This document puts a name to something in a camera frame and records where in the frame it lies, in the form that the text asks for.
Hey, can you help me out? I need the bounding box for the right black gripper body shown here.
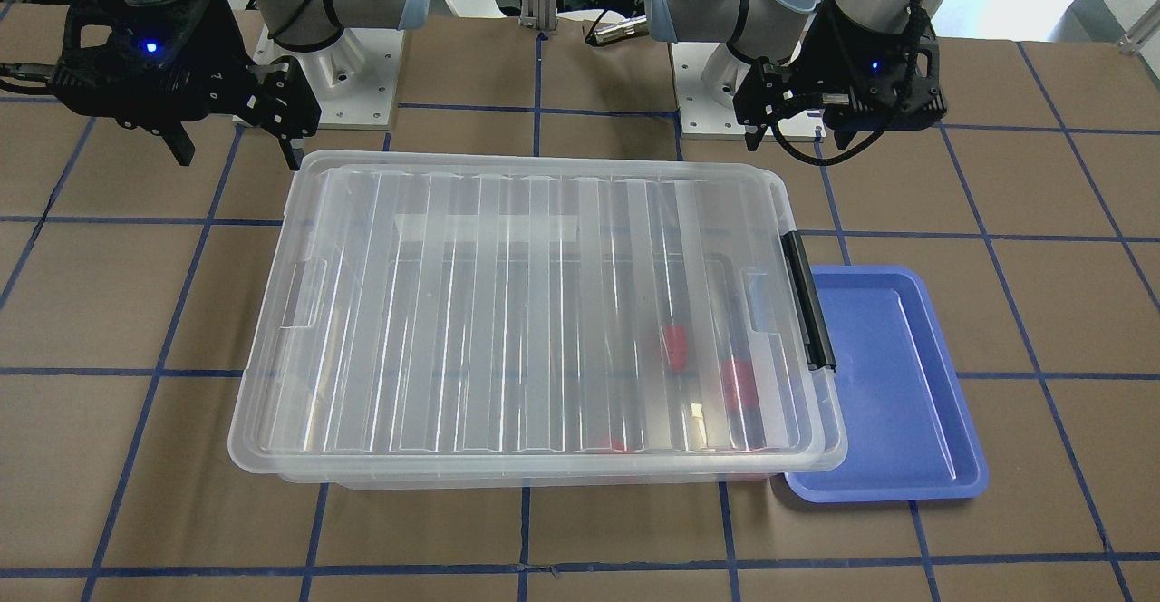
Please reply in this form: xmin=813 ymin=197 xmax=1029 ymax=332
xmin=48 ymin=0 xmax=256 ymax=132

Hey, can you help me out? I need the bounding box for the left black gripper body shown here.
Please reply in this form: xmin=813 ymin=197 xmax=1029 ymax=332
xmin=797 ymin=0 xmax=948 ymax=131

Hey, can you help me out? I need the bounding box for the clear plastic box lid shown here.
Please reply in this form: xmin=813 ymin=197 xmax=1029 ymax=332
xmin=227 ymin=150 xmax=849 ymax=477

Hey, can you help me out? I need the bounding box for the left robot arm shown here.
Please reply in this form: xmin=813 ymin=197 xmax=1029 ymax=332
xmin=643 ymin=0 xmax=949 ymax=167

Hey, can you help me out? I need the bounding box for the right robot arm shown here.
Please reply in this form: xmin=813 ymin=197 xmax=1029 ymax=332
xmin=7 ymin=0 xmax=430 ymax=171

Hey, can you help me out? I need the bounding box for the red block small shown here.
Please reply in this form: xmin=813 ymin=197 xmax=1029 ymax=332
xmin=662 ymin=324 xmax=691 ymax=373

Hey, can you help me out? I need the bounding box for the clear plastic storage box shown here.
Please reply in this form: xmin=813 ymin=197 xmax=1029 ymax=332
xmin=276 ymin=153 xmax=849 ymax=491

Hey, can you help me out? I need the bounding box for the red block large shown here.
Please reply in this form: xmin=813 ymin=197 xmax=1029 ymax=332
xmin=720 ymin=357 xmax=759 ymax=413

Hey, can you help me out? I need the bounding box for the blue plastic tray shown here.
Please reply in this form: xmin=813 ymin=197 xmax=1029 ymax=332
xmin=786 ymin=264 xmax=989 ymax=505

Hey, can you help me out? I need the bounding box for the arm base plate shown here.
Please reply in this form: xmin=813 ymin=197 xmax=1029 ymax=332
xmin=246 ymin=26 xmax=407 ymax=131
xmin=669 ymin=39 xmax=826 ymax=142

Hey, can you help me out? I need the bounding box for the black box latch handle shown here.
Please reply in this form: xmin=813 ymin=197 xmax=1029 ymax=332
xmin=780 ymin=230 xmax=836 ymax=371

